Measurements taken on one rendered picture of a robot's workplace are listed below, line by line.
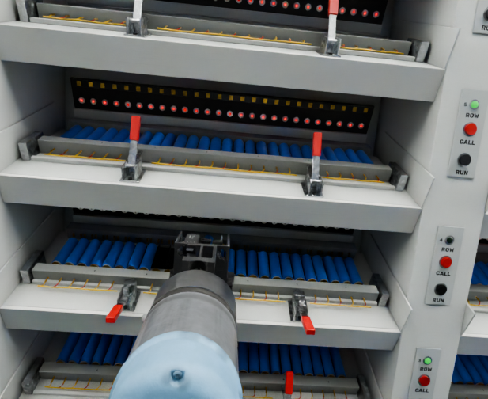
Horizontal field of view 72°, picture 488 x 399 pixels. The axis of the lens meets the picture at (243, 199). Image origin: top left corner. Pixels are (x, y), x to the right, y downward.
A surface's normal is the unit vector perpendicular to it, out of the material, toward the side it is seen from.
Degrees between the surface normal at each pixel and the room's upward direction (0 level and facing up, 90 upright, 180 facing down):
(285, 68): 112
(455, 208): 90
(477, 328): 22
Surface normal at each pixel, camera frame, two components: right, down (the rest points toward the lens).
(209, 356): 0.51, -0.84
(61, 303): 0.09, -0.86
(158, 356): -0.21, -0.95
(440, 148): 0.04, 0.15
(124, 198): 0.00, 0.51
